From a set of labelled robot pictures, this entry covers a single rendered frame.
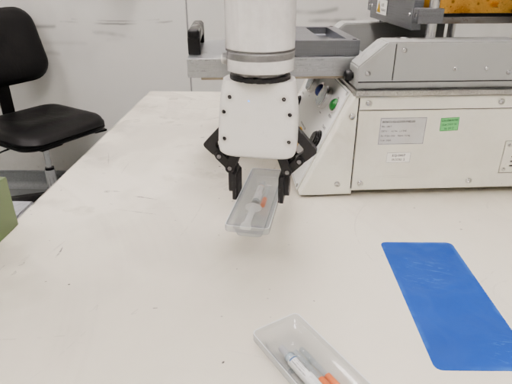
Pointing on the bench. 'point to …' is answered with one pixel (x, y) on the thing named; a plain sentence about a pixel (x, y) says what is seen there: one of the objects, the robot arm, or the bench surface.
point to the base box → (415, 145)
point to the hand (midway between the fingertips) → (259, 186)
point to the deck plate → (426, 91)
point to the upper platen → (475, 11)
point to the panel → (318, 119)
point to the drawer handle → (196, 36)
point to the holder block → (324, 42)
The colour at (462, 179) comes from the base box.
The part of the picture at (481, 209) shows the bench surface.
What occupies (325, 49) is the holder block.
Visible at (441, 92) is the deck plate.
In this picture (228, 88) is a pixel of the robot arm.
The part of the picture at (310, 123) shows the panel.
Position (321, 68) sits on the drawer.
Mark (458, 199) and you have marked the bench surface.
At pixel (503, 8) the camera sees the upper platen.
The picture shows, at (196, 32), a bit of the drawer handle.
